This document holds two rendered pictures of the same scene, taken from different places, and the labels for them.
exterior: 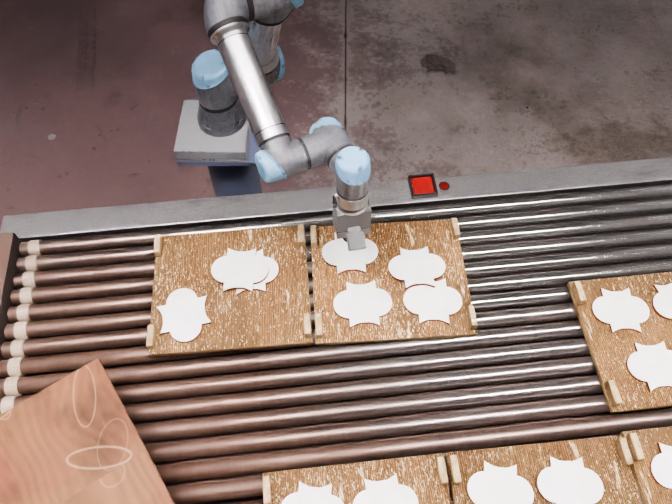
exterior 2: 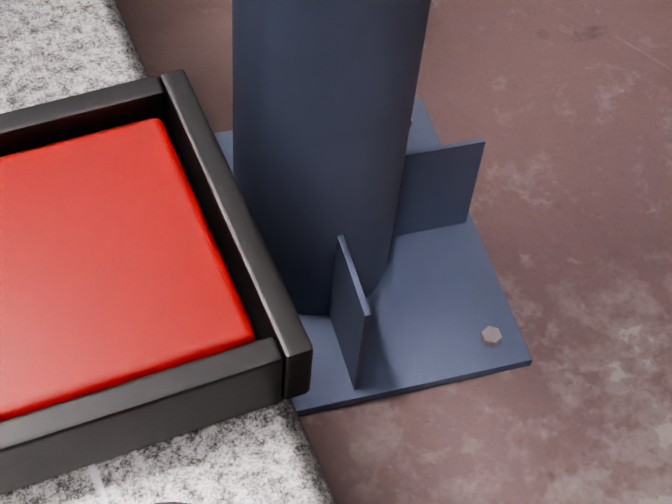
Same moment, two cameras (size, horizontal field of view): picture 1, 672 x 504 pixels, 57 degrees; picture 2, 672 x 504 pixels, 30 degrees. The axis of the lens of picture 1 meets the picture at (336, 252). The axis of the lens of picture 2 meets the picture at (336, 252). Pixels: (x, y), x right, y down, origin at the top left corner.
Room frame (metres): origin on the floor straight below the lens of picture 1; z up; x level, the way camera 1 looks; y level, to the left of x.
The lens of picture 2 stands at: (1.08, -0.40, 1.13)
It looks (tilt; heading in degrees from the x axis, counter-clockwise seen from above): 54 degrees down; 69
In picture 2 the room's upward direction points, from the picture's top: 6 degrees clockwise
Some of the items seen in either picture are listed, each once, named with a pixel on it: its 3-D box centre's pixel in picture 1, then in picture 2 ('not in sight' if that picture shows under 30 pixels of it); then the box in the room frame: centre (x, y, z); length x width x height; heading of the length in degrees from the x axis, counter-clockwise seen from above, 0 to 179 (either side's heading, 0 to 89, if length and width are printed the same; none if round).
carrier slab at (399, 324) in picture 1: (389, 278); not in sight; (0.77, -0.14, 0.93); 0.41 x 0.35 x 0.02; 94
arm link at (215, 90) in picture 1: (215, 78); not in sight; (1.35, 0.35, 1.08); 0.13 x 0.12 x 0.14; 116
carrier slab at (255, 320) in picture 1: (231, 287); not in sight; (0.74, 0.28, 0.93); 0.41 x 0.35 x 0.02; 95
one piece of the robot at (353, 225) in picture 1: (352, 221); not in sight; (0.82, -0.04, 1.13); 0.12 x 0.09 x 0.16; 11
